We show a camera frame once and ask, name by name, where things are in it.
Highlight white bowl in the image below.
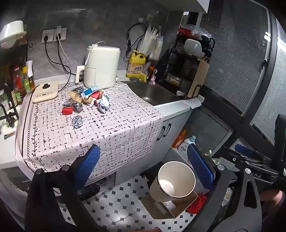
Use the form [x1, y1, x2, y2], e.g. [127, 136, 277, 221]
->
[0, 20, 27, 49]

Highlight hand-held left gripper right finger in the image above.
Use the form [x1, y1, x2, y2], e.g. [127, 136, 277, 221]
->
[187, 144, 262, 232]

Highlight black patterned white tablecloth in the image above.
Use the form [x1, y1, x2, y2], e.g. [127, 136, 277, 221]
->
[14, 81, 165, 186]

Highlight white printed paper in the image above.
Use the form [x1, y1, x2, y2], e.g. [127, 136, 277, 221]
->
[97, 94, 111, 114]

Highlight white power cable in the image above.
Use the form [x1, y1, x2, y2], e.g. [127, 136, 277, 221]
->
[57, 26, 106, 67]

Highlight red packet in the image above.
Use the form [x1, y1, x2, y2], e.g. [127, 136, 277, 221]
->
[89, 91, 105, 100]

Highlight white rag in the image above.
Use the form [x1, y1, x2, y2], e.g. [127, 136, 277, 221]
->
[181, 98, 203, 109]

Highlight white plastic container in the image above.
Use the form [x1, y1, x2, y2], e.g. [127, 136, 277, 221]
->
[183, 39, 205, 59]

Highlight cream waste bin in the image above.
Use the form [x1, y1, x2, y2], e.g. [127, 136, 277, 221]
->
[149, 161, 197, 204]

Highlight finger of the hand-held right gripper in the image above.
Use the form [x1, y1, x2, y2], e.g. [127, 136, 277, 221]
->
[235, 144, 272, 166]
[222, 146, 280, 181]

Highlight person's right hand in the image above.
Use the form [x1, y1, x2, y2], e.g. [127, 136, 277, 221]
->
[259, 188, 286, 210]

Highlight hanging black cable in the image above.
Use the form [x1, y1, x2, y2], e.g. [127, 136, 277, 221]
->
[126, 22, 146, 59]

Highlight red plastic bag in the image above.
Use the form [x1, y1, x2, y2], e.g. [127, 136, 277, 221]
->
[186, 194, 208, 215]

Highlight orange detergent bottle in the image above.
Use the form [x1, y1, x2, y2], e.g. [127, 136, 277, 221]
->
[172, 129, 186, 149]

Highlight blue and white carton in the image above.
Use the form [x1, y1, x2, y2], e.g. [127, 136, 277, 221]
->
[80, 87, 100, 98]

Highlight foil ball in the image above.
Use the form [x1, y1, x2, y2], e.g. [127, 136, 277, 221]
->
[71, 115, 84, 129]

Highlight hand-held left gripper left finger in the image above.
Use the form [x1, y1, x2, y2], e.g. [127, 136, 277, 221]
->
[24, 144, 101, 232]

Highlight washing machine door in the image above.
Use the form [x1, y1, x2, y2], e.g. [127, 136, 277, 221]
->
[0, 166, 36, 201]

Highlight black power cable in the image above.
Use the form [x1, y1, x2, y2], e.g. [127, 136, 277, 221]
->
[43, 38, 77, 92]

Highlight white laundry detergent bottle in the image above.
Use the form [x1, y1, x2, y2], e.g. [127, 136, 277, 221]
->
[177, 136, 196, 158]

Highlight hanging clear plastic bags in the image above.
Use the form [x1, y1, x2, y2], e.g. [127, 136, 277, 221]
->
[136, 26, 164, 61]

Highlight black dish rack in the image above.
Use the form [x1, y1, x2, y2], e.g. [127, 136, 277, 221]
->
[164, 28, 215, 95]

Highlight black wire shelf rack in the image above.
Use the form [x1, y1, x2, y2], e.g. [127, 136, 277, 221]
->
[0, 82, 20, 128]

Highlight yellow dish soap bottle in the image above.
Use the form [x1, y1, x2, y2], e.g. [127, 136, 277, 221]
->
[126, 50, 147, 81]

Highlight steel sink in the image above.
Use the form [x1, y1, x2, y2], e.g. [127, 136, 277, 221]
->
[125, 81, 180, 107]

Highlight grey wall socket panel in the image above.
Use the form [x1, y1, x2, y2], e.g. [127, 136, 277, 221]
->
[41, 26, 67, 43]

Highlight grey cabinet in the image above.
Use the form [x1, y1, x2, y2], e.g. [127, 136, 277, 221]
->
[116, 107, 193, 185]

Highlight cream air fryer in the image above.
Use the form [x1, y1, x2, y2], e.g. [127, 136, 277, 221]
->
[84, 45, 121, 89]

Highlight row of condiment bottles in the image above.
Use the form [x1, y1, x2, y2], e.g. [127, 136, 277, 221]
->
[10, 60, 36, 106]

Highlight cardboard box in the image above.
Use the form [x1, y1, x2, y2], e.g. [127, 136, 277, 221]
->
[141, 190, 200, 220]

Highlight beige cutting board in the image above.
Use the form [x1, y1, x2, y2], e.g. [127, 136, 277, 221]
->
[187, 60, 210, 99]

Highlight brown paper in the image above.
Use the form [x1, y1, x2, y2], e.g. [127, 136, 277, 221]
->
[69, 90, 90, 106]

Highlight silver wrapper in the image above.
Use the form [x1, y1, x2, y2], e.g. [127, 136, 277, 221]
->
[63, 100, 84, 112]

